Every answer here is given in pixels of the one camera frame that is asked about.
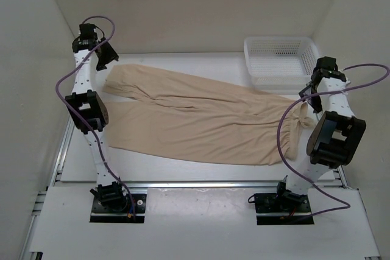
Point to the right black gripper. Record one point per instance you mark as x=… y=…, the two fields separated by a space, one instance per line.
x=316 y=105

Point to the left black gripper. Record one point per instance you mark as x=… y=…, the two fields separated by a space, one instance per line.
x=109 y=55

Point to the beige trousers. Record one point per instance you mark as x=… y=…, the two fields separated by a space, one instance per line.
x=184 y=117

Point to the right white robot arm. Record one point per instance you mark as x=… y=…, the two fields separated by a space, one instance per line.
x=335 y=137

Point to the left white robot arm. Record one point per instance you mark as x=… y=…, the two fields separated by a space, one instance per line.
x=89 y=113

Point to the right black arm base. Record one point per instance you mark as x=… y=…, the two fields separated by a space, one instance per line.
x=273 y=210

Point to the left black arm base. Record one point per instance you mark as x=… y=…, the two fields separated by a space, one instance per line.
x=123 y=213

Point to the white plastic basket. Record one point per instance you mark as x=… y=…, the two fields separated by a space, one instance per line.
x=280 y=62

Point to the aluminium rail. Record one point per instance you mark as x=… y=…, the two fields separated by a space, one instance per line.
x=199 y=220

